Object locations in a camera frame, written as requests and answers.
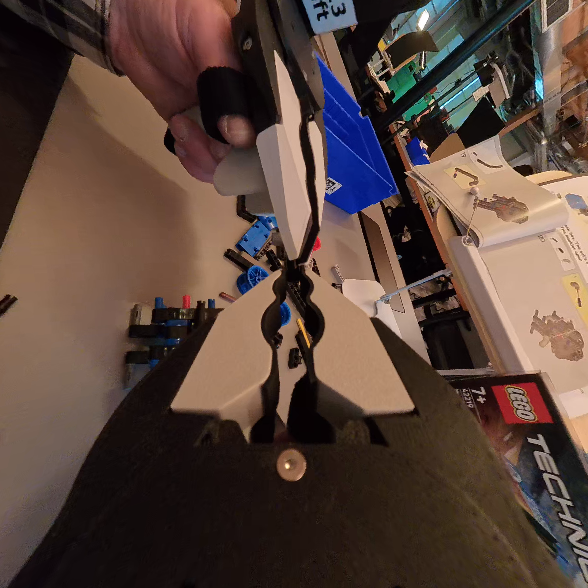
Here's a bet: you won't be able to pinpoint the black perforated pad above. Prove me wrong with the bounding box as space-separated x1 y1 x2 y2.
0 43 75 251

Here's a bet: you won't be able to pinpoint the black toy brick box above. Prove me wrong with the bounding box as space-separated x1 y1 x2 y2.
441 371 588 586

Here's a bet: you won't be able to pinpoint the person's left forearm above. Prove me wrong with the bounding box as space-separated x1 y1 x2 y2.
0 0 127 76

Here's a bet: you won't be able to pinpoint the open instruction booklet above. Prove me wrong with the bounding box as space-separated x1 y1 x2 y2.
404 134 588 416

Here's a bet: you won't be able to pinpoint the silver foil duct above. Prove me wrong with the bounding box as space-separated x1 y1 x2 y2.
530 0 588 99

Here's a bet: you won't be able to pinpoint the black blue brick assembly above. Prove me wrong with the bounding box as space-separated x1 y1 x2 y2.
123 295 224 389

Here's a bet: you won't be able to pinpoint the cardboard box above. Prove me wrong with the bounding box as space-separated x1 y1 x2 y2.
429 132 470 162

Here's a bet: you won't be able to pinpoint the white monitor stand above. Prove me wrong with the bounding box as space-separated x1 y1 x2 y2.
342 270 453 322

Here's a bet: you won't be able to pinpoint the small blue bin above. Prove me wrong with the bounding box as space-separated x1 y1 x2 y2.
406 137 431 166

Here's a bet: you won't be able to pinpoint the blue storage bin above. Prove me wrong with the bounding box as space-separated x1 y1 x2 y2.
315 53 400 215

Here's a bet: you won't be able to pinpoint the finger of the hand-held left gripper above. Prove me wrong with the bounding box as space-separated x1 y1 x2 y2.
256 50 318 263
301 120 328 265

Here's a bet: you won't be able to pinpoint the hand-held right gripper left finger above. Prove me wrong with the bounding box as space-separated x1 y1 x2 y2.
170 269 289 443

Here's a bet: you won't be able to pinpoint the grey pull-back motor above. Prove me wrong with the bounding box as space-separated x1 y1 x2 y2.
236 193 277 224

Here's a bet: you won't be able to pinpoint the scattered black brick pieces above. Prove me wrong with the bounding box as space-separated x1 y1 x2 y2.
224 248 322 368

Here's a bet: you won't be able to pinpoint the person's left hand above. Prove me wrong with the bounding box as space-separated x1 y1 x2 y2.
109 0 256 183

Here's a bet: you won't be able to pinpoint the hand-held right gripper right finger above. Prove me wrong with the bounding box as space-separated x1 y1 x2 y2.
290 269 415 443

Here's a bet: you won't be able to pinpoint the white book stand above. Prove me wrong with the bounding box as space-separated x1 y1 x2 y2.
448 235 531 375

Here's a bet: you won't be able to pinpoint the black metal frame bar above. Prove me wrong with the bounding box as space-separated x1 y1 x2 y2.
363 0 538 134

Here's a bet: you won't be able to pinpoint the grey desk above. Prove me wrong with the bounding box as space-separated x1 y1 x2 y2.
0 34 432 584

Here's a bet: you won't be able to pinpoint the metal page holder wire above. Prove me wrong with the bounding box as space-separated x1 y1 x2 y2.
463 186 482 246

